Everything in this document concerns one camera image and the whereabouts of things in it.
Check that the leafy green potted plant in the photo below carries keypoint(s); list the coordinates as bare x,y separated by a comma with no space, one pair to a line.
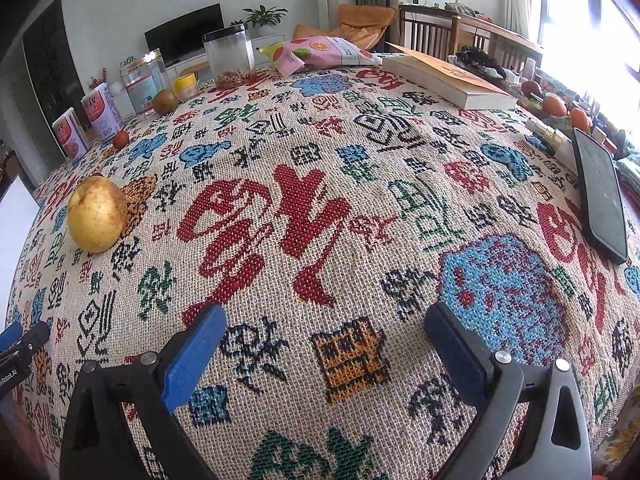
265,15

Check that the white board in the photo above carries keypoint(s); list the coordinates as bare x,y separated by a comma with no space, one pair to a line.
15,230

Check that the black television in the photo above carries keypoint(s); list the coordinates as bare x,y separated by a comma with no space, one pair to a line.
185,35

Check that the yellow pear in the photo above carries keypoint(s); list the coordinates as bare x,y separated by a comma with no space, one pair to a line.
97,215

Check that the pink labelled can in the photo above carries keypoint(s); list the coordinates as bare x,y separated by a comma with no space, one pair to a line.
70,135
104,112

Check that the black display cabinet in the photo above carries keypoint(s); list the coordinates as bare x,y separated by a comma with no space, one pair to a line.
47,75

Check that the red flower plant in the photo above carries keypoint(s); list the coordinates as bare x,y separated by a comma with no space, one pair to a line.
100,78

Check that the floral patterned cloth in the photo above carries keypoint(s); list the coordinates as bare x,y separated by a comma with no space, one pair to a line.
620,440

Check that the pile of walnut pieces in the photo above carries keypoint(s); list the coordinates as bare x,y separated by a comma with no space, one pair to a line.
231,79

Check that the printed woven blanket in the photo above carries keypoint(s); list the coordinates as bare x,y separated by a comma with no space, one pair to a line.
320,160

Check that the small yellow container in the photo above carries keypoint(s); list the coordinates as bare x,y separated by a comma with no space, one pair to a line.
186,85

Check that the brown kiwi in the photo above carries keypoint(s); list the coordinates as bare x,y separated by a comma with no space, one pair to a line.
165,101

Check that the dark red fruit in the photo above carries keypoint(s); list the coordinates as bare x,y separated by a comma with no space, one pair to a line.
530,88

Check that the clear jar with black lid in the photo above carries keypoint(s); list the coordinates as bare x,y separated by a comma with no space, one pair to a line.
229,52

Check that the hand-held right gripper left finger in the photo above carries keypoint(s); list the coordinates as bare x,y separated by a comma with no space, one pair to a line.
192,355

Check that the orange fruit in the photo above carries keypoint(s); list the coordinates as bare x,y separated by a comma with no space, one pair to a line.
580,119
554,106

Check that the thick book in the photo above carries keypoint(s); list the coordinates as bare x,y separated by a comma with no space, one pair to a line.
445,77

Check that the small wooden stool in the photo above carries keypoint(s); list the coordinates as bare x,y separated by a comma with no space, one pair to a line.
195,67

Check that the gold metal cylinder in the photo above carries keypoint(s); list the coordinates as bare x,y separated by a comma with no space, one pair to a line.
547,135

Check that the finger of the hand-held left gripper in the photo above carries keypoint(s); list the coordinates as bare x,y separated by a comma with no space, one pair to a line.
11,336

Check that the black smartphone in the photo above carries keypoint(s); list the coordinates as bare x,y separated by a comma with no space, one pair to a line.
600,195

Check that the orange cushioned chair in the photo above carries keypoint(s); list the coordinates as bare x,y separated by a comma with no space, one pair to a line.
360,22

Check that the large clear plastic jar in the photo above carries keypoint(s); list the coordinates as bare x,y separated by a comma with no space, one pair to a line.
142,82

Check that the pink snack bag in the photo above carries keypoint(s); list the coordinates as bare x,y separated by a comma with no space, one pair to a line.
320,52

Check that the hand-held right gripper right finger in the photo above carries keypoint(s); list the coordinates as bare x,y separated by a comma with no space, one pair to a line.
457,355

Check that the wooden bench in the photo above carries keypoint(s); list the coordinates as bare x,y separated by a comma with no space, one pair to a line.
450,30

